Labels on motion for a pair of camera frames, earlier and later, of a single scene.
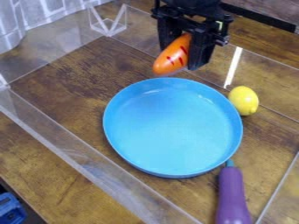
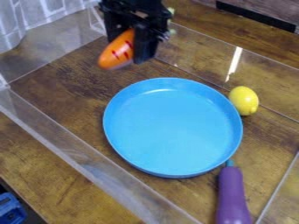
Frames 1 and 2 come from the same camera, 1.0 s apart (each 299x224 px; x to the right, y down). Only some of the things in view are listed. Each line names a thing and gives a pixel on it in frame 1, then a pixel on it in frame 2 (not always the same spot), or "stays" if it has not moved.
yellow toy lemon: x=244 y=100 stays
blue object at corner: x=13 y=213 stays
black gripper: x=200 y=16 to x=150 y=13
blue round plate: x=172 y=128 stays
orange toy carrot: x=172 y=56 to x=116 y=53
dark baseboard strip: x=259 y=17 stays
